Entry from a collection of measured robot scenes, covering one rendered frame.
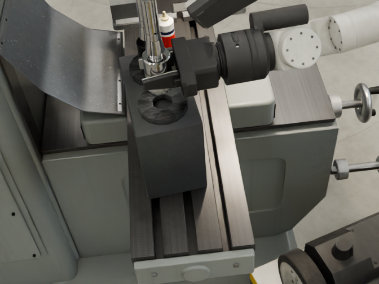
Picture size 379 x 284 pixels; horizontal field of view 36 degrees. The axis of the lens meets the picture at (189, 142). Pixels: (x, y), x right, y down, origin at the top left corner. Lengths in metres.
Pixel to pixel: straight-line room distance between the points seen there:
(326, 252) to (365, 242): 0.11
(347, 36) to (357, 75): 1.77
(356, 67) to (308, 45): 1.86
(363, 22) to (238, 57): 0.22
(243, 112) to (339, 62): 1.41
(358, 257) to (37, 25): 0.96
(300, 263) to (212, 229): 0.40
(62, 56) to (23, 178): 0.33
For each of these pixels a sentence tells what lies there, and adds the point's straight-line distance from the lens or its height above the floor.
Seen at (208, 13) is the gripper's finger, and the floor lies 1.68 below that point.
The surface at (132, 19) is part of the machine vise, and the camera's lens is 1.53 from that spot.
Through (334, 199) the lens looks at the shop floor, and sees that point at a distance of 2.30.
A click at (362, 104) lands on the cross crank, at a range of 1.75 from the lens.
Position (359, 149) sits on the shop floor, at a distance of 2.47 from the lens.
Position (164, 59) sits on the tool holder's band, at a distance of 0.95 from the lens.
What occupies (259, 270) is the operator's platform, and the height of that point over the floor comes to 0.40.
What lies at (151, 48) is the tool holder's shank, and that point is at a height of 1.26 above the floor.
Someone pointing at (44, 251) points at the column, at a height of 0.37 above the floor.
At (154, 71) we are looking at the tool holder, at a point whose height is 1.22.
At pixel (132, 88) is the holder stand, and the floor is 1.11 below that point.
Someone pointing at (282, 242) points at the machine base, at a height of 0.20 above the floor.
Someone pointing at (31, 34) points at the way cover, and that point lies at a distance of 1.45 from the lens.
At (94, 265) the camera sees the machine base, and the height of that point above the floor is 0.20.
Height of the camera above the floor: 1.86
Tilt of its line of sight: 49 degrees down
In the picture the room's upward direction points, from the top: 6 degrees counter-clockwise
